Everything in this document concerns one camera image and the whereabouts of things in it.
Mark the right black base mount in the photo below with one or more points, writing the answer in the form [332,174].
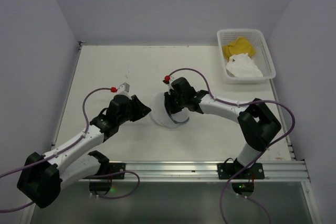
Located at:
[244,183]

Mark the white plastic basket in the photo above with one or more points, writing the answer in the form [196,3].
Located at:
[262,58]

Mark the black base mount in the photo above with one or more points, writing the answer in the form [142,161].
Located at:
[106,167]
[244,183]

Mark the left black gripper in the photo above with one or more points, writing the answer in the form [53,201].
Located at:
[134,107]

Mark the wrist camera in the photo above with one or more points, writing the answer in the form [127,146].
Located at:
[123,89]
[168,81]

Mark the aluminium mounting rail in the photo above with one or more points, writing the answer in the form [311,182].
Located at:
[213,171]

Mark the yellow bra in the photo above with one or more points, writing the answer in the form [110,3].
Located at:
[240,46]

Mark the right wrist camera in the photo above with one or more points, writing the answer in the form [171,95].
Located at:
[168,81]

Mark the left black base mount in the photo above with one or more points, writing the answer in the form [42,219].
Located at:
[106,167]

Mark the white bra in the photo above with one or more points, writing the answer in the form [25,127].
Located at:
[243,66]

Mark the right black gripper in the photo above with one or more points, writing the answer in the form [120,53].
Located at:
[170,102]

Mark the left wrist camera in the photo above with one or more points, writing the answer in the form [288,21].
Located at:
[123,89]

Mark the white mesh laundry bag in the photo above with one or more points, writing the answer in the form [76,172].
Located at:
[160,115]

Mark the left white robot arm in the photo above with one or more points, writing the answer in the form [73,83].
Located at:
[46,175]

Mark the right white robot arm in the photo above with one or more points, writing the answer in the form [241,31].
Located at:
[257,123]

